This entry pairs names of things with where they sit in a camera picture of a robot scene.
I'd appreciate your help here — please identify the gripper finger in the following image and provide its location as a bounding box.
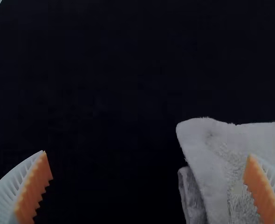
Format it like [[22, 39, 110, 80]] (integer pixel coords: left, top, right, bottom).
[[242, 153, 275, 224], [0, 150, 54, 224]]

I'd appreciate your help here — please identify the pale towel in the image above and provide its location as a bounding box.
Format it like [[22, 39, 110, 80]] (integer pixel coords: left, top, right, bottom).
[[175, 116, 275, 224]]

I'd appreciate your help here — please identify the black mat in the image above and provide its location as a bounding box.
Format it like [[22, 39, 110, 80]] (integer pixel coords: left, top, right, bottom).
[[0, 0, 275, 224]]

